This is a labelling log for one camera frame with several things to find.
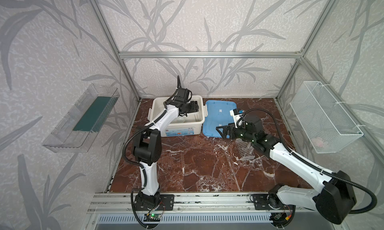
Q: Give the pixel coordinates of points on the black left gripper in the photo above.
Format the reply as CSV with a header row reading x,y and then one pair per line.
x,y
191,107

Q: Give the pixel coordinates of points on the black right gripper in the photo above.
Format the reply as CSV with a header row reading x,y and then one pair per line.
x,y
231,132

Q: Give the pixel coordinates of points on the white plastic storage bin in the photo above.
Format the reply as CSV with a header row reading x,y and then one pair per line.
x,y
178,126

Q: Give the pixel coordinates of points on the light blue bin lid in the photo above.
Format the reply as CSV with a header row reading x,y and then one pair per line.
x,y
218,115

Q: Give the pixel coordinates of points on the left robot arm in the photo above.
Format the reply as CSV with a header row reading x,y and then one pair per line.
x,y
144,147

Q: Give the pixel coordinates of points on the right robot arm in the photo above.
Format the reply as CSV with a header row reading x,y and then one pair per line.
x,y
332,195

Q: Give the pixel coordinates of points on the clear acrylic test tube rack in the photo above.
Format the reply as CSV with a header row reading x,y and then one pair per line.
x,y
245,150

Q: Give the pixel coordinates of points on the pink object in basket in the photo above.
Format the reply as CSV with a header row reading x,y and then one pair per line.
x,y
318,142

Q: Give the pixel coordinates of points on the green circuit board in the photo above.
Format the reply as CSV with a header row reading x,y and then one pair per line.
x,y
152,217

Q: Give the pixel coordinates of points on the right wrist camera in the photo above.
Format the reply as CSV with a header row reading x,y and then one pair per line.
x,y
237,114

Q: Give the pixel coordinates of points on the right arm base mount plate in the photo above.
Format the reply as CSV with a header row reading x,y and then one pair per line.
x,y
260,202

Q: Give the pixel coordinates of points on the white wire mesh basket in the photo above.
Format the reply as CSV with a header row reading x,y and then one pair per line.
x,y
322,115

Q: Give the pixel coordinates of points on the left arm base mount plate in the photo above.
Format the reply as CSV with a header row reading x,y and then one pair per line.
x,y
162,202

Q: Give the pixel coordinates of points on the clear wall shelf green liner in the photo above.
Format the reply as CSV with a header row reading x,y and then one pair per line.
x,y
79,128

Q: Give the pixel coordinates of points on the aluminium front rail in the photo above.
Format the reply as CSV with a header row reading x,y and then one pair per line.
x,y
185,202

